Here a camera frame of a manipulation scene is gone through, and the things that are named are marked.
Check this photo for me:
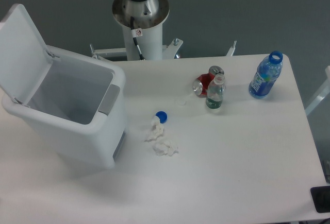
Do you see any crumpled white tissue upper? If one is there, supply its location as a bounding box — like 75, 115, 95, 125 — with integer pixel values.
145, 116, 164, 142

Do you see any crushed red soda can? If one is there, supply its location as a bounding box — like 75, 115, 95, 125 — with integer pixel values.
192, 65, 224, 97

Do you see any crumpled white tissue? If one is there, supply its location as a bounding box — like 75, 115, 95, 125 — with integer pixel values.
153, 138, 178, 157
145, 116, 164, 142

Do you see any white frame right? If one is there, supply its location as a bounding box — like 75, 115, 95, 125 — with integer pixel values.
305, 66, 329, 116

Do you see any small clear green-label bottle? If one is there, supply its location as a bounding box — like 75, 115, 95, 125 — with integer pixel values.
205, 73, 225, 110

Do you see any clear bottle cap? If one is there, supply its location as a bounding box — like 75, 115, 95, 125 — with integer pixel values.
175, 97, 187, 106

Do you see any crumpled white tissue lower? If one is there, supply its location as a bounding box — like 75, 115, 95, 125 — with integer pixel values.
153, 138, 178, 157

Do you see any black cable on pedestal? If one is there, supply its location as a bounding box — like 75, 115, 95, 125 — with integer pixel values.
129, 16, 145, 61

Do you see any large blue drink bottle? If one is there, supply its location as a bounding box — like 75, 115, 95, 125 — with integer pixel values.
249, 50, 283, 99

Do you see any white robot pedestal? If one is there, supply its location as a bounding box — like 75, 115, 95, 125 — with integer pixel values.
90, 0, 183, 61

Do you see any blue bottle cap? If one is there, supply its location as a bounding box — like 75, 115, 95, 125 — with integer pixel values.
155, 111, 168, 124

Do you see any white trash can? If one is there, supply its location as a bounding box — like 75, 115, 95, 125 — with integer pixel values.
1, 4, 127, 168

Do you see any black device at edge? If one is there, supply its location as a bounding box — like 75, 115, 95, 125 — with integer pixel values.
310, 185, 329, 213

